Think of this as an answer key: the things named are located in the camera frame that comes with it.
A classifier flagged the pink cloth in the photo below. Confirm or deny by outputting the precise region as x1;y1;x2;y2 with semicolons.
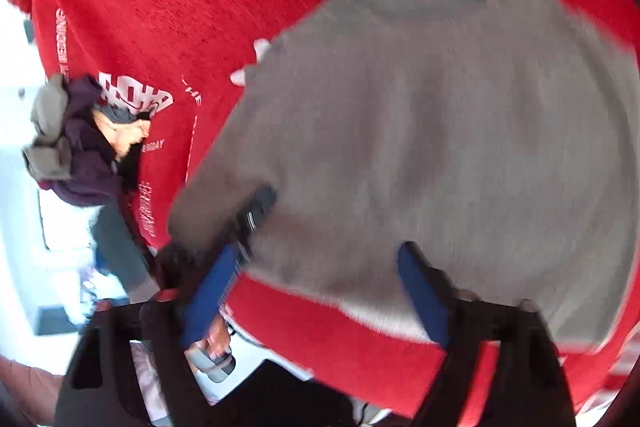
0;353;68;427

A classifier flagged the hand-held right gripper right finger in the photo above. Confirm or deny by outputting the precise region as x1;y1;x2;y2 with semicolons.
397;241;578;427

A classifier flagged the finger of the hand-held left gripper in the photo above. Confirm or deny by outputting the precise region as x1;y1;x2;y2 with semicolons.
227;185;279;260

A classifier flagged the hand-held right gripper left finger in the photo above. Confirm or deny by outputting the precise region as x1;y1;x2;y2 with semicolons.
52;243;241;427

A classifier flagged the grey knit sweater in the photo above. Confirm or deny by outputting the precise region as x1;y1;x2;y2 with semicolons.
167;0;640;348

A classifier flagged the purple garment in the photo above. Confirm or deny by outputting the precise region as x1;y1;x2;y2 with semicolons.
37;76;151;208

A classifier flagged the dark teal cloth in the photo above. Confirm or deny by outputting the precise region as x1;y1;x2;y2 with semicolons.
92;202;157;293

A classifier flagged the person's left hand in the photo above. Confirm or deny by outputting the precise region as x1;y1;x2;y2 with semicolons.
202;318;236;358

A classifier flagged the grey folded cloth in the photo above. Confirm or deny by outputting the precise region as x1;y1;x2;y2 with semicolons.
22;73;74;182

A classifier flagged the black flat object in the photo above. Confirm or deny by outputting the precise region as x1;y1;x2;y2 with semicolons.
206;356;357;427

